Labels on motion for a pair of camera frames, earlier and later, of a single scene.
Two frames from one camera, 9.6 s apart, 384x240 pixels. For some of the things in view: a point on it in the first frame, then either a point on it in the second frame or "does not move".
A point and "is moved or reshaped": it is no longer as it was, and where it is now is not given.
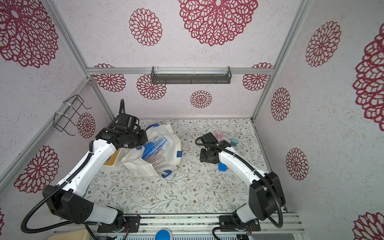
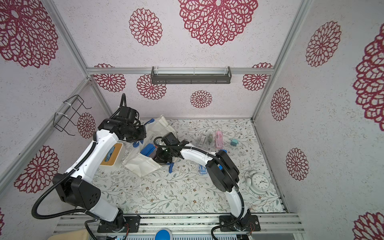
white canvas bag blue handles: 159,155 is moved or reshaped
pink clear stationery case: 219,135 does not move
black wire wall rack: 60,122 does not move
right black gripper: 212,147 -> 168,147
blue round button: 163,234 does not move
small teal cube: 234,142 does not move
